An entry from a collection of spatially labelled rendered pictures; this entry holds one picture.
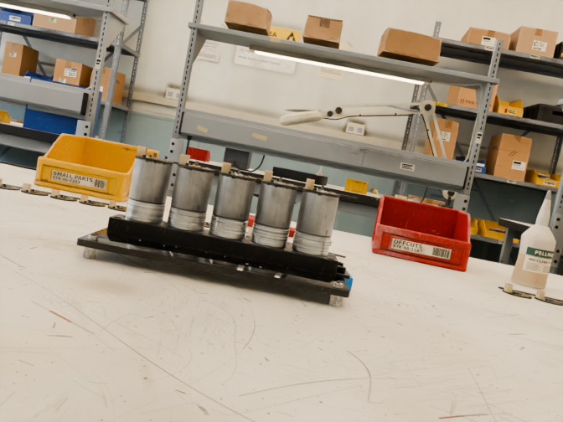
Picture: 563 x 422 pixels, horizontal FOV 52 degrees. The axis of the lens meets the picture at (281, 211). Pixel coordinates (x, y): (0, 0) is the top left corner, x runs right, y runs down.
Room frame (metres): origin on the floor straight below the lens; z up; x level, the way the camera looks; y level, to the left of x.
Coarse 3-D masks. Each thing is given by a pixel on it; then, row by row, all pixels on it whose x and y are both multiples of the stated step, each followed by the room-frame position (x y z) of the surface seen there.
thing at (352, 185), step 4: (348, 180) 2.68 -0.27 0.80; (352, 180) 2.68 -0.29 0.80; (356, 180) 2.67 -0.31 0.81; (348, 184) 2.68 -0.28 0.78; (352, 184) 2.68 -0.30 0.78; (356, 184) 2.68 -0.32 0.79; (360, 184) 2.67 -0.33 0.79; (364, 184) 2.67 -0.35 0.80; (344, 188) 2.68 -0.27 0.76; (348, 188) 2.68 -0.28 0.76; (352, 188) 2.68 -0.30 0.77; (356, 188) 2.68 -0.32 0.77; (360, 188) 2.67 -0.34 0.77; (364, 188) 2.67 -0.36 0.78; (356, 192) 2.67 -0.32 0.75; (360, 192) 2.67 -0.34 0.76; (364, 192) 2.67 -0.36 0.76
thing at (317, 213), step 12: (324, 192) 0.38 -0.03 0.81; (300, 204) 0.38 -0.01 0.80; (312, 204) 0.37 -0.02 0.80; (324, 204) 0.37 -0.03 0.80; (336, 204) 0.38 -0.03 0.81; (300, 216) 0.38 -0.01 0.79; (312, 216) 0.37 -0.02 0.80; (324, 216) 0.37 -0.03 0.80; (300, 228) 0.37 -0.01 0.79; (312, 228) 0.37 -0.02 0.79; (324, 228) 0.37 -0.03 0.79; (300, 240) 0.37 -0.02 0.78; (312, 240) 0.37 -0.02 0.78; (324, 240) 0.37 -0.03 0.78; (300, 252) 0.37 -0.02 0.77; (312, 252) 0.37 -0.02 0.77; (324, 252) 0.37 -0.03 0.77
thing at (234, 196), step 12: (228, 180) 0.37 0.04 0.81; (240, 180) 0.37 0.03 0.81; (252, 180) 0.38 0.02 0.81; (216, 192) 0.38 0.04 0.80; (228, 192) 0.37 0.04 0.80; (240, 192) 0.37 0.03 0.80; (252, 192) 0.38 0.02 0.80; (216, 204) 0.37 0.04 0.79; (228, 204) 0.37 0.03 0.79; (240, 204) 0.37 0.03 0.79; (216, 216) 0.37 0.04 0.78; (228, 216) 0.37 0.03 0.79; (240, 216) 0.37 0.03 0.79; (216, 228) 0.37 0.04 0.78; (228, 228) 0.37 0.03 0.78; (240, 228) 0.37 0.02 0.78; (240, 240) 0.37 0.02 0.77
